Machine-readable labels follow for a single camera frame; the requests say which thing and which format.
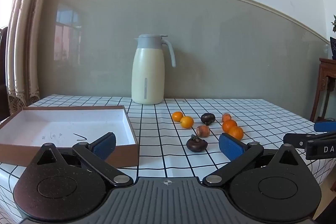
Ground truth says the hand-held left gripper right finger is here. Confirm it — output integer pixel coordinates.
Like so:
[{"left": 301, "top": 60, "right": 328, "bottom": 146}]
[{"left": 202, "top": 133, "right": 302, "bottom": 186}]

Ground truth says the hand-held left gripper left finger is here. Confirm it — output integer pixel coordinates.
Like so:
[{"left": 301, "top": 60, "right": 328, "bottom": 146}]
[{"left": 36, "top": 132, "right": 134, "bottom": 187}]

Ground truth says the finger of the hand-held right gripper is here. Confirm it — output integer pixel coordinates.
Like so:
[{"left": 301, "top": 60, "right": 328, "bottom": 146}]
[
  {"left": 314, "top": 120, "right": 336, "bottom": 132},
  {"left": 283, "top": 132, "right": 336, "bottom": 148}
]

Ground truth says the dark purple mangosteen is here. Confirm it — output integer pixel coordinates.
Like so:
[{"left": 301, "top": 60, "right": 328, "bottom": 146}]
[
  {"left": 186, "top": 134, "right": 208, "bottom": 153},
  {"left": 201, "top": 113, "right": 216, "bottom": 126}
]

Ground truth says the brown cardboard box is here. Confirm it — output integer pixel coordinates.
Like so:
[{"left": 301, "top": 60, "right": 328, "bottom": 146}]
[{"left": 0, "top": 105, "right": 139, "bottom": 169}]

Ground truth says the dark wooden side table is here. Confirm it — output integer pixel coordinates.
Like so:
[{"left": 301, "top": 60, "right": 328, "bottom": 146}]
[{"left": 310, "top": 57, "right": 336, "bottom": 122}]

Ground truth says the white black checked tablecloth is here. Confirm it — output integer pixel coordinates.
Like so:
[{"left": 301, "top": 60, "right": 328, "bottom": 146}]
[{"left": 0, "top": 94, "right": 331, "bottom": 224}]

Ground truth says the cream thermos jug grey lid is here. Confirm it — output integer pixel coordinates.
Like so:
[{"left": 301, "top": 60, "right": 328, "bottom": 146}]
[{"left": 131, "top": 34, "right": 176, "bottom": 105}]

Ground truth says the beige lace curtain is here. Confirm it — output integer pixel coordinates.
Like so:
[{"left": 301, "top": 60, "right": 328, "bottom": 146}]
[{"left": 7, "top": 0, "right": 66, "bottom": 114}]

